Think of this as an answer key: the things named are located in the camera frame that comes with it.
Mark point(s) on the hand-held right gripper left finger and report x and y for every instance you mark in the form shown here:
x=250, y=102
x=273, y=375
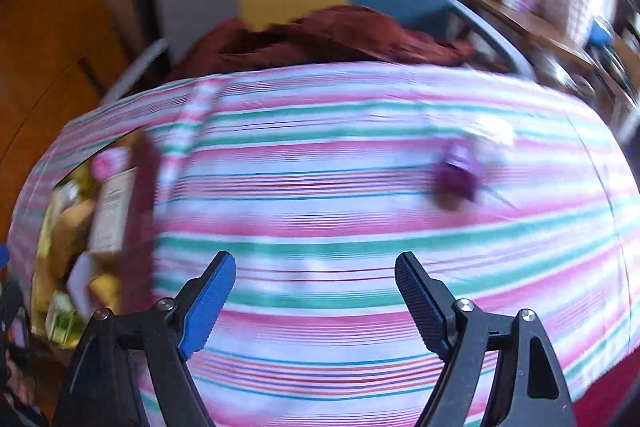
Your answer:
x=210, y=302

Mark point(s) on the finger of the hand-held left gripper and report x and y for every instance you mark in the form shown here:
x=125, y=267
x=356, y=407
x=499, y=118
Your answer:
x=9, y=312

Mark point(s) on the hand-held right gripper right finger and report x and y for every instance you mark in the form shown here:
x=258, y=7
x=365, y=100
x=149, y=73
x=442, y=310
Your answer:
x=425, y=307

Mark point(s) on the green packet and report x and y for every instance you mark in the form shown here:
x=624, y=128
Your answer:
x=62, y=322

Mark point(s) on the white box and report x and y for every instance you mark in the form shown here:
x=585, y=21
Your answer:
x=82, y=282

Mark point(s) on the yellow brown striped plush toy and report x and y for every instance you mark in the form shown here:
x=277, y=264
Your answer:
x=70, y=237

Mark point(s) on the large yellow sponge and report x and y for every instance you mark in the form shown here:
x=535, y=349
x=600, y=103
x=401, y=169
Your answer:
x=106, y=289

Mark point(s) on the gold tin box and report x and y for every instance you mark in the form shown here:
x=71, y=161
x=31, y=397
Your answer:
x=145, y=207

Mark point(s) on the small purple packet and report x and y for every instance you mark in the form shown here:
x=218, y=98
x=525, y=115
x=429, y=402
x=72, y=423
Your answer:
x=457, y=174

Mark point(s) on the pink fluffy ball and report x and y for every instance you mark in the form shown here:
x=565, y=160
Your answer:
x=109, y=164

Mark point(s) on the pink green striped sheet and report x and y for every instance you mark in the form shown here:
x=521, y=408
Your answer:
x=340, y=207

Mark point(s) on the wooden wardrobe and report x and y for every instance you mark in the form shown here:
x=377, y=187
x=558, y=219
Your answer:
x=45, y=47

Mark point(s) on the dark red cloth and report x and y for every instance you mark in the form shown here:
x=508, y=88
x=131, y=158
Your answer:
x=320, y=39

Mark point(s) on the wooden side desk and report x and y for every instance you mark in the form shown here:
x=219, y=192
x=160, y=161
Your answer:
x=540, y=32

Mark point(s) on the blue round container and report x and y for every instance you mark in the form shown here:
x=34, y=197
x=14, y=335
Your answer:
x=601, y=33

